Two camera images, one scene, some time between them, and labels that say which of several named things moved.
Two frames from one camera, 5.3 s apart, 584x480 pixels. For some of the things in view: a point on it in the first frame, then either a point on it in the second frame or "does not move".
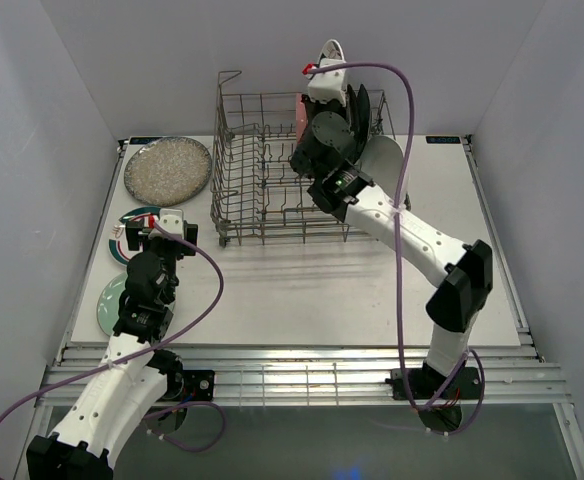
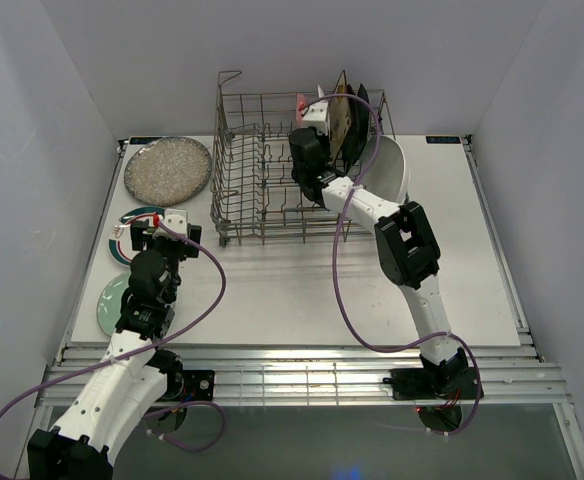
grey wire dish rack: x=258 y=196 does not move
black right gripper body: x=315 y=107 -> x=324 y=139
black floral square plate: x=352 y=119 does not move
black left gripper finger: x=133 y=230 does not move
